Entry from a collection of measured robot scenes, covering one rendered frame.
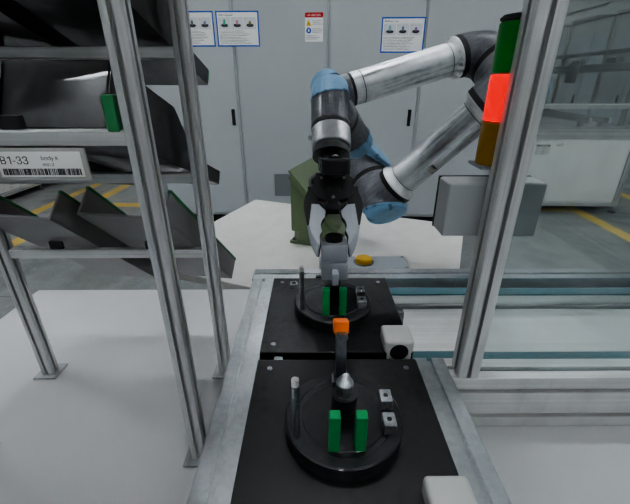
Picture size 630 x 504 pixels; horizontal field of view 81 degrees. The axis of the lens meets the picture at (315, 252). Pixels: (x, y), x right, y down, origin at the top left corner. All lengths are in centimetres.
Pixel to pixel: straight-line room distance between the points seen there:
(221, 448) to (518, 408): 44
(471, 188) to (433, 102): 322
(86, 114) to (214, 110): 329
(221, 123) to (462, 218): 334
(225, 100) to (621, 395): 345
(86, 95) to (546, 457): 75
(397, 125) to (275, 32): 132
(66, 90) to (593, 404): 81
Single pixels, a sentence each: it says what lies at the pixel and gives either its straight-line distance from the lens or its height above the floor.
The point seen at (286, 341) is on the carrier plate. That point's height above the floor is 97.
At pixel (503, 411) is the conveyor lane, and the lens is 68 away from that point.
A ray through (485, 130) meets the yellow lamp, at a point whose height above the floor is 130.
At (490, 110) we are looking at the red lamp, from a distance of 49.
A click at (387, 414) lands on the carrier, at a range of 47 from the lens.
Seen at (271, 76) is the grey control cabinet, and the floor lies 139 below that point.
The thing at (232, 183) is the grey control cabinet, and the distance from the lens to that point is 381.
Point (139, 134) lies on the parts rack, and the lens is 39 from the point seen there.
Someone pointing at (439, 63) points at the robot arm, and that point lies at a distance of 100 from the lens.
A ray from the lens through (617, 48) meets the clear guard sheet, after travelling 52.
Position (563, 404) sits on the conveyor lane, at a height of 91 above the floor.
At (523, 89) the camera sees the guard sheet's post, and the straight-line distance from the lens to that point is 46.
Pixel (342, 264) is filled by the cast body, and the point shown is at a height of 108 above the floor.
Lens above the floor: 135
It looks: 25 degrees down
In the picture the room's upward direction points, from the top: straight up
